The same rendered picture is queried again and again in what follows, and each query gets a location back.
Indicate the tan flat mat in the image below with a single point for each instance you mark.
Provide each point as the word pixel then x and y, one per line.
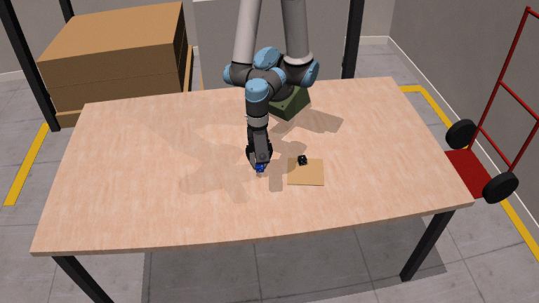
pixel 311 174

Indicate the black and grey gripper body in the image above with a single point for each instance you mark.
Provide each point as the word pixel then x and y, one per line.
pixel 250 137

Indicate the blue die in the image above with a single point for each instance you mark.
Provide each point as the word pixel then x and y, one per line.
pixel 259 168

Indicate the black die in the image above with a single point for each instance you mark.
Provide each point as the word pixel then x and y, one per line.
pixel 302 160

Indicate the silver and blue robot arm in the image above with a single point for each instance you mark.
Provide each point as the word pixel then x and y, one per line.
pixel 272 69

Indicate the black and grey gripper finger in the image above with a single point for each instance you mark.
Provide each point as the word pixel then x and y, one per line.
pixel 250 156
pixel 270 154

